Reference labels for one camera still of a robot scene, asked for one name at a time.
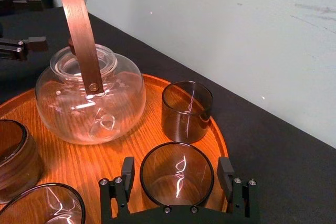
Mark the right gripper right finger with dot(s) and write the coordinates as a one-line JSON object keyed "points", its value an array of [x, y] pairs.
{"points": [[242, 200]]}

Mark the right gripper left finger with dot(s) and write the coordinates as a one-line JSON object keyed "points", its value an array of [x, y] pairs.
{"points": [[115, 197]]}

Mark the round orange wooden tray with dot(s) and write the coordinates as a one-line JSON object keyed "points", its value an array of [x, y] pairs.
{"points": [[86, 161]]}

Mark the black table cloth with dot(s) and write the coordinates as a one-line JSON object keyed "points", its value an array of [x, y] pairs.
{"points": [[275, 171]]}

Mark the clear glass teapot lid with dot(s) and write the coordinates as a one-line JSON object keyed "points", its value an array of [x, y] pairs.
{"points": [[65, 65]]}

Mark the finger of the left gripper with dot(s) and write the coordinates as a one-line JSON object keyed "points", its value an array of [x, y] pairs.
{"points": [[15, 48], [29, 3]]}

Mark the smoky brown drinking glass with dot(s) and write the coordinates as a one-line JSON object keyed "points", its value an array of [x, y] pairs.
{"points": [[168, 171], [18, 166], [31, 208], [178, 124]]}

